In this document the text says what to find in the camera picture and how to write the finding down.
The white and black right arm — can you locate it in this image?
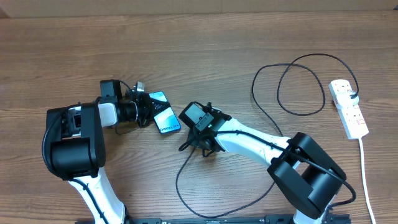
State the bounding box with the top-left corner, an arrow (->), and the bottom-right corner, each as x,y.
179,101 -> 356,223

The white power strip cord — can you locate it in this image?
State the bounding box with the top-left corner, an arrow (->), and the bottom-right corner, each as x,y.
358,138 -> 377,224

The Galaxy S24+ smartphone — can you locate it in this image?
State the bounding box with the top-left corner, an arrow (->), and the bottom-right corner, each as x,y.
149,91 -> 181,134

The white power strip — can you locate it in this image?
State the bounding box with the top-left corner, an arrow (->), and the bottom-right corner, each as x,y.
328,79 -> 369,139

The white charger plug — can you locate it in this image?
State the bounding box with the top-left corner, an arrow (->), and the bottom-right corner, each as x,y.
334,91 -> 359,110

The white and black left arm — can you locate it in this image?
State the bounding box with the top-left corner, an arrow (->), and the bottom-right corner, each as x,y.
42,79 -> 181,223

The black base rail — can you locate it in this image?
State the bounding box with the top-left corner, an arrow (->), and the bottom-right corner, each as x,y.
74,213 -> 352,224

